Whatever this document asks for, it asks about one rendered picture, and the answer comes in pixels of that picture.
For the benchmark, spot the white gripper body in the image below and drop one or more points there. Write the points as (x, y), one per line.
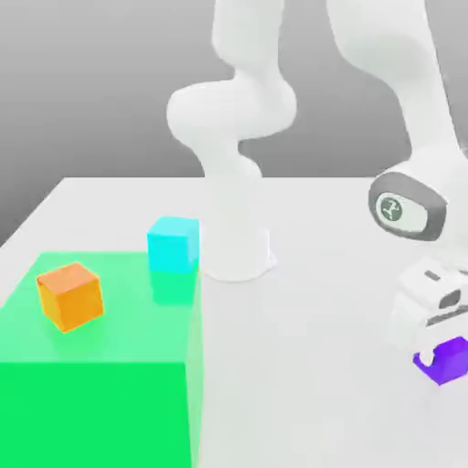
(409, 325)

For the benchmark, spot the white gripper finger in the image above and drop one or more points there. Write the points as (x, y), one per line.
(427, 354)

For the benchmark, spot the small purple cube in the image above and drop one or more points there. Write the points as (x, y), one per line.
(450, 365)

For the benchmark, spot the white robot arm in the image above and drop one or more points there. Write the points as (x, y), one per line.
(234, 117)

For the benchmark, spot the small cyan cube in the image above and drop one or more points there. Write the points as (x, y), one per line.
(170, 248)

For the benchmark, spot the small orange cube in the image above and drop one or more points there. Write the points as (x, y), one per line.
(71, 299)

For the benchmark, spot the large green box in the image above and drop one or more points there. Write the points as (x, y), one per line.
(91, 402)

